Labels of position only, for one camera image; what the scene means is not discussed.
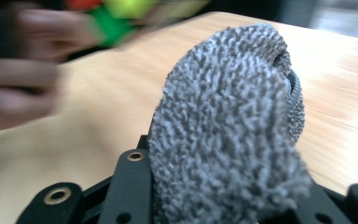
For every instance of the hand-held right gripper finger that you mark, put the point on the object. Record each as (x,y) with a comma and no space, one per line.
(143,143)

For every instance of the grey terry towel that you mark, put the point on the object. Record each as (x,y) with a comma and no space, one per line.
(227,140)

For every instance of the multicoloured puzzle cube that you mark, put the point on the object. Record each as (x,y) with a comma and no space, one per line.
(124,15)

